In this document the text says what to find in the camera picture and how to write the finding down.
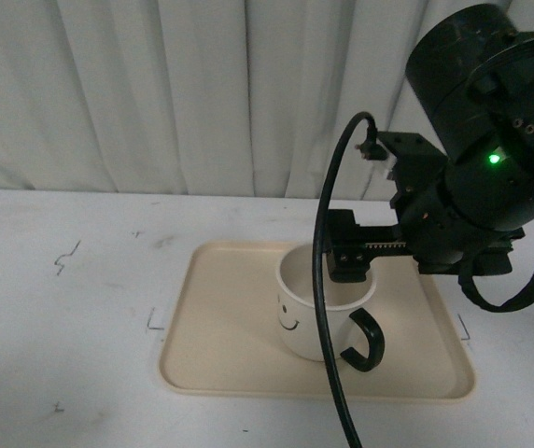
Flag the black cable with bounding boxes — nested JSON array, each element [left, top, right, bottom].
[[311, 110, 392, 448]]

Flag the white curtain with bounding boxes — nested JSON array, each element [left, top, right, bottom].
[[0, 0, 534, 202]]

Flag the white smiley mug black handle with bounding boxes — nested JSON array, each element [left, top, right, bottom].
[[276, 245, 386, 372]]

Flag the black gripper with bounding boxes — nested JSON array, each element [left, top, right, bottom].
[[325, 176, 527, 283]]

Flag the beige plastic tray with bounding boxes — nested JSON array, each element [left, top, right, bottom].
[[159, 241, 476, 402]]

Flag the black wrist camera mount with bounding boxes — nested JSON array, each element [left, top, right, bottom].
[[378, 132, 448, 220]]

